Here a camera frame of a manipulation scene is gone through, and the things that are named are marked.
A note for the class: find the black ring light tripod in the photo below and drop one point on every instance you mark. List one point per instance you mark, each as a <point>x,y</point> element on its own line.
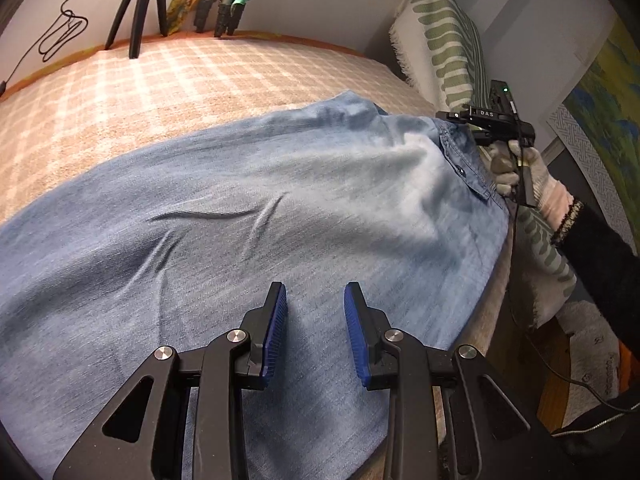
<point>140,10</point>

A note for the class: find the right forearm black sleeve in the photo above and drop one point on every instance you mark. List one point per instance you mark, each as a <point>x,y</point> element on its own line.
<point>606,265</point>

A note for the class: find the landscape painting on wall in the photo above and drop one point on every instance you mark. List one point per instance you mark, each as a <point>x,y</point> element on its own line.
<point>605,103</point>

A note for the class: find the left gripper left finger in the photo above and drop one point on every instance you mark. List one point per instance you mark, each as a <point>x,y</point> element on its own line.
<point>139,434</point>

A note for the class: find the beige plaid bed blanket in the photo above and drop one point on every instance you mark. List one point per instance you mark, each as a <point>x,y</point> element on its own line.
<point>98,109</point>

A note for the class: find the light blue denim pants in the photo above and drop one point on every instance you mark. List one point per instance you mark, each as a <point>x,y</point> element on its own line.
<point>173,243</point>

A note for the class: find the right gloved hand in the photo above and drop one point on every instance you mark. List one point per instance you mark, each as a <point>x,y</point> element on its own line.
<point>508,162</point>

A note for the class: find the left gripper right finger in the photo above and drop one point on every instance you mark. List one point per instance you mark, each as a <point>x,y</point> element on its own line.
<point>448,409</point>

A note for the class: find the orange patterned bed sheet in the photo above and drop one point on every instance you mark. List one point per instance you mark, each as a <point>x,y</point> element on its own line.
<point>154,39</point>

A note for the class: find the green white leaf throw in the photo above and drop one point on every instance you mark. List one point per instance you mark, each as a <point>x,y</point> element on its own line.
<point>438,49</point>

